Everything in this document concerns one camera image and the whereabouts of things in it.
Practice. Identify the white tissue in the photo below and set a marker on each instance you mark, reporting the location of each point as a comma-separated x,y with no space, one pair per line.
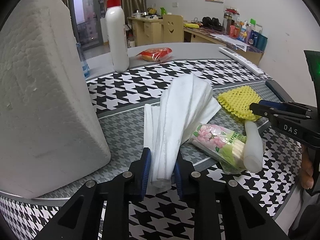
187,102

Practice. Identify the white foam strip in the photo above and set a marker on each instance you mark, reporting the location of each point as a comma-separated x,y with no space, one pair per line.
253,149

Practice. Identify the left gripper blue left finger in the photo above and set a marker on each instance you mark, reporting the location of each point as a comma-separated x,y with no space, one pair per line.
146,163

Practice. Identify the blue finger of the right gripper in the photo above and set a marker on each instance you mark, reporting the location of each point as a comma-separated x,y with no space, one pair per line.
271,104
262,110

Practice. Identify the wooden smiley chair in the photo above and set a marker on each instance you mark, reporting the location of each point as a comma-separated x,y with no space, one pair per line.
172,29

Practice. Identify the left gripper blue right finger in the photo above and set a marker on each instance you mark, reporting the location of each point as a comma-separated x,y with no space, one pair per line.
178,177

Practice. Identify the black headphones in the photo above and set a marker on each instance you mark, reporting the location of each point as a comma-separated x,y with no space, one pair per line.
212,23

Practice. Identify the floral tissue packet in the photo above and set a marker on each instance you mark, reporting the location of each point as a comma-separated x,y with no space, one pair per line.
222,144

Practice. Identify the wooden desk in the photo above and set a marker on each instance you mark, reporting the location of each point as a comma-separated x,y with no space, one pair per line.
148,31

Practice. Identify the blue spray bottle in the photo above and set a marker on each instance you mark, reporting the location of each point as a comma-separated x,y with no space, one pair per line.
85,67

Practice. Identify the red snack packet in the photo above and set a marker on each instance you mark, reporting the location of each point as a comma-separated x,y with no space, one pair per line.
155,54

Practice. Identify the glass balcony door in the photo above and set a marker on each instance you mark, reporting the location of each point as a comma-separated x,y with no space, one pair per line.
86,21

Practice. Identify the yellow foam net sleeve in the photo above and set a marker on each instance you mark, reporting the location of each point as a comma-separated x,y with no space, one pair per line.
237,102

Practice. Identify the white remote control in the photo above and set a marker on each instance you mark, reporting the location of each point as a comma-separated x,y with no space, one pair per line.
240,59

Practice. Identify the person right hand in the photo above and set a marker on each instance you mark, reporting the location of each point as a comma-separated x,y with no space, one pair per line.
306,171

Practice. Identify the white papers on desk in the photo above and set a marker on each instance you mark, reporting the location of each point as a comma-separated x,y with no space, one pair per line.
237,43

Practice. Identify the white styrofoam box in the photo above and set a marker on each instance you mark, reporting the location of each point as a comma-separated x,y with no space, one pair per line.
50,133

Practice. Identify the black smartphone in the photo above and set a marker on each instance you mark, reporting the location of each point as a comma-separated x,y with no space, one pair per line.
280,93

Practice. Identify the white lotion pump bottle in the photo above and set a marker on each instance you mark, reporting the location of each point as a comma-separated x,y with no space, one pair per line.
115,22

